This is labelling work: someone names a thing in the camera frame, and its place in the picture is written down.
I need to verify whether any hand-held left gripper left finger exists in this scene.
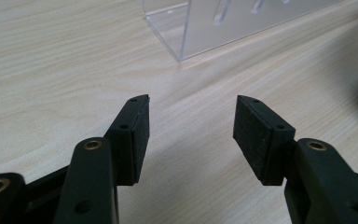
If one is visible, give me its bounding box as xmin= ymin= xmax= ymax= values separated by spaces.
xmin=53 ymin=93 xmax=151 ymax=224

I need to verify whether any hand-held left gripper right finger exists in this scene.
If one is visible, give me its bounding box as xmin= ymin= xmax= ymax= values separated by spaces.
xmin=232 ymin=94 xmax=358 ymax=224

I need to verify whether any clear acrylic rack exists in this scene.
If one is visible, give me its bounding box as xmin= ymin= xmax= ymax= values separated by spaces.
xmin=142 ymin=0 xmax=343 ymax=63

